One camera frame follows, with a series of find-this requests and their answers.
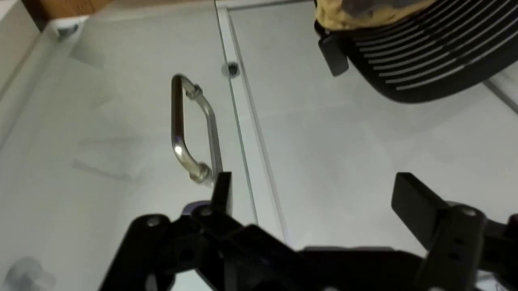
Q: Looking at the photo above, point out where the glass shower door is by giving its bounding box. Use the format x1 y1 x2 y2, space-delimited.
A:
0 0 283 291

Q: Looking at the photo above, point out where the black slatted laundry basket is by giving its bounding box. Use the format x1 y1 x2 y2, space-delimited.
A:
314 0 518 104

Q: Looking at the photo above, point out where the brushed metal door handle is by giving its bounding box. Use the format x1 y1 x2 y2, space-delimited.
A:
171 75 223 185

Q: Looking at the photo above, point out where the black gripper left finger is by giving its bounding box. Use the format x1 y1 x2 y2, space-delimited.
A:
98 172 302 291

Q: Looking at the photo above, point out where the yellow towel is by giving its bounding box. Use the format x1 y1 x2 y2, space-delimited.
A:
315 0 437 31

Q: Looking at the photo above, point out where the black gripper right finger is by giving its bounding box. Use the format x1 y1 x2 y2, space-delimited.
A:
391 173 518 291

